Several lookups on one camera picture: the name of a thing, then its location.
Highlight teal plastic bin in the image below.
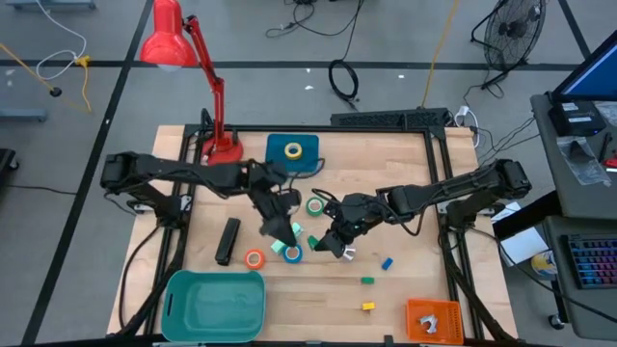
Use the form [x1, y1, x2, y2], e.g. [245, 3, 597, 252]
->
[160, 269, 267, 344]

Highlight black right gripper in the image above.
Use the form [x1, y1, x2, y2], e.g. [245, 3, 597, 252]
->
[313, 192, 387, 256]

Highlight clear plastic bag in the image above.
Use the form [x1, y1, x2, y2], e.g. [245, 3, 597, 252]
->
[555, 135, 613, 188]

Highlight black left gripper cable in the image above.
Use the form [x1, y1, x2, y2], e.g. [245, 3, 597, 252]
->
[283, 157, 327, 194]

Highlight yellow floor cable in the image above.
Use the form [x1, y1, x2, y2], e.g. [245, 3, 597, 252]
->
[0, 41, 94, 115]

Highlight long yellow cable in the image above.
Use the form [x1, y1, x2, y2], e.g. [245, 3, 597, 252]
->
[420, 0, 462, 109]

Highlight white paper sheet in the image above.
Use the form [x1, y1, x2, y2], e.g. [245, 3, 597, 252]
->
[498, 226, 550, 267]
[491, 200, 523, 224]

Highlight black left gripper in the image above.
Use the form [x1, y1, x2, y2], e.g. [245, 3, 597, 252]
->
[250, 186, 303, 248]

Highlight white power adapter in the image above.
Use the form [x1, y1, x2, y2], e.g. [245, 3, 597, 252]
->
[453, 104, 482, 149]

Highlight black perforated bar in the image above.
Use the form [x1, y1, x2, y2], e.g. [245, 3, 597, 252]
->
[330, 106, 453, 129]

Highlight black stapler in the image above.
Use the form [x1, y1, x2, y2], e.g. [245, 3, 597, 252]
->
[214, 217, 242, 267]

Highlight backlit computer keyboard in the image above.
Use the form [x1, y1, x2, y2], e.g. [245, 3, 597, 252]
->
[560, 232, 617, 291]

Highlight blue tape roll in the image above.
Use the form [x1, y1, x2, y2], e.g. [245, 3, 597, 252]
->
[282, 243, 306, 265]

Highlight loose black floor cables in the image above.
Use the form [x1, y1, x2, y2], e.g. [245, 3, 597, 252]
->
[264, 0, 365, 62]

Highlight grey side desk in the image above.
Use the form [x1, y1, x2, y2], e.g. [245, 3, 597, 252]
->
[528, 93, 617, 342]

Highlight black caster foot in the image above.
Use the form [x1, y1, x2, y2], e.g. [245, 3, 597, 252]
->
[0, 147, 20, 187]

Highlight red desk lamp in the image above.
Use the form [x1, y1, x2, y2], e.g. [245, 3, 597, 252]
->
[139, 0, 245, 168]

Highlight orange tape roll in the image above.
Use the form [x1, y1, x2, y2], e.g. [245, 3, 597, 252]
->
[243, 248, 267, 271]

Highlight round yellow blue object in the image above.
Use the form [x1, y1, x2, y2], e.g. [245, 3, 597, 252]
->
[529, 250, 559, 280]

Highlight blue plastic bin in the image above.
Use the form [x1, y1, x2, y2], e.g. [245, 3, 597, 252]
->
[265, 133, 321, 174]

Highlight grey metal base bar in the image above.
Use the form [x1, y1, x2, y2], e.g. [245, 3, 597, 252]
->
[0, 108, 48, 123]
[5, 0, 97, 12]

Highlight small black computer box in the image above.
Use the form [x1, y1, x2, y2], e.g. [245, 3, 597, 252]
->
[548, 99, 608, 138]

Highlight orange perforated basket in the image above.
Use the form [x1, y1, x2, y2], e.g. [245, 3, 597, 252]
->
[405, 298, 466, 346]

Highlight black computer monitor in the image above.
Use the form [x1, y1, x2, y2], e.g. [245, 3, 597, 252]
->
[549, 29, 617, 103]

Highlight white floor cable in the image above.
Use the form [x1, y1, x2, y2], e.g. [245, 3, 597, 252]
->
[35, 0, 89, 82]

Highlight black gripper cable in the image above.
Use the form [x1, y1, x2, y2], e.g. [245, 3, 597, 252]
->
[283, 157, 327, 194]
[311, 187, 339, 207]

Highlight black floor fan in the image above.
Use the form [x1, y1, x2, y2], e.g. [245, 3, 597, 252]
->
[469, 0, 548, 91]

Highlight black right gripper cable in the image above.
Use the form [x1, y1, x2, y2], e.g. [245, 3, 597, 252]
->
[311, 187, 339, 207]

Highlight black metal table frame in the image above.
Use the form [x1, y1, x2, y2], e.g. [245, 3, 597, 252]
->
[114, 122, 520, 347]

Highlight green tape roll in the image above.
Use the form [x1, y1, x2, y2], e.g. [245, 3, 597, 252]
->
[305, 196, 326, 218]

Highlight coiled black floor cable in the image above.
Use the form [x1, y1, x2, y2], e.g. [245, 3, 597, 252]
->
[328, 58, 361, 103]

